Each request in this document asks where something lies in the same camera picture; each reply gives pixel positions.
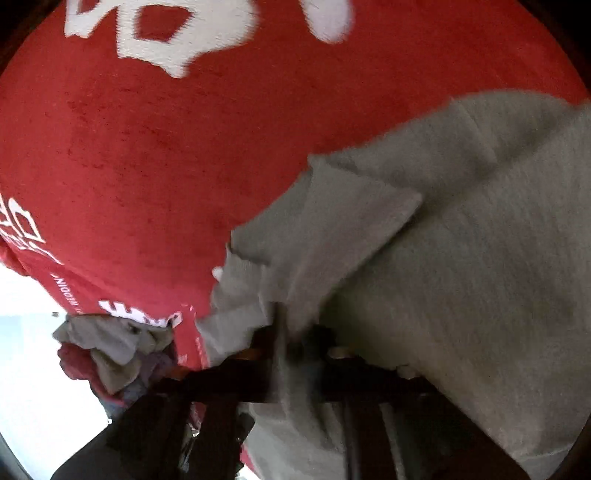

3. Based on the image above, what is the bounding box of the grey fleece cloth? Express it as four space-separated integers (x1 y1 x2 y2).
196 90 591 480

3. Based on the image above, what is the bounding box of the red blanket with white print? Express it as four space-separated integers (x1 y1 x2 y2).
0 0 588 480

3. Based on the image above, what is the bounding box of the beige grey crumpled cloth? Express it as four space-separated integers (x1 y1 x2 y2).
52 315 177 394

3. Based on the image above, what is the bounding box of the dark blue crumpled cloth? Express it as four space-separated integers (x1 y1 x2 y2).
102 351 178 411

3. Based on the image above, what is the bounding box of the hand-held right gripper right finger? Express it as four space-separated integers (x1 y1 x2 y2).
310 325 529 480

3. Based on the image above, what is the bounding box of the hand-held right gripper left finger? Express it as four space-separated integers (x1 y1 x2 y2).
50 323 280 480

